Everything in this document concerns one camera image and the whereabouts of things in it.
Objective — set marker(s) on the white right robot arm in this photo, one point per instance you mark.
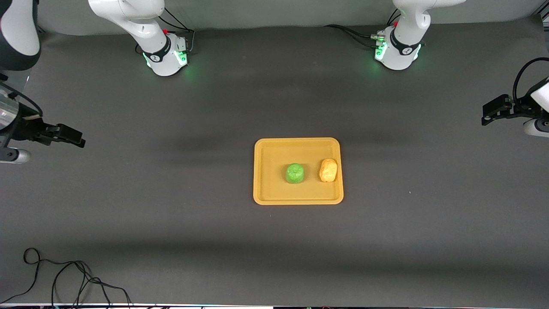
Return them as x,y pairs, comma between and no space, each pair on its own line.
128,13

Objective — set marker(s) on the yellow plastic tray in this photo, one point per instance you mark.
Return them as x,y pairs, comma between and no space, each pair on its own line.
296,191

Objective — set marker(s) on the green apple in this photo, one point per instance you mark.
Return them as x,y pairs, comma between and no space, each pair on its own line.
295,173

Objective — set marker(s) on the yellow potato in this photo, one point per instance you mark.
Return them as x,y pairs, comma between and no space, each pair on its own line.
328,170

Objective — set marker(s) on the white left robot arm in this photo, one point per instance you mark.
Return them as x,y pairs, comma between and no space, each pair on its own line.
405,30

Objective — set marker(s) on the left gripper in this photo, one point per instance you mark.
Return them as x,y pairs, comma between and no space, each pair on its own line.
518,108

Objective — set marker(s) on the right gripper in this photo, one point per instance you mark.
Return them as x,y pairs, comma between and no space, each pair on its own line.
26,129

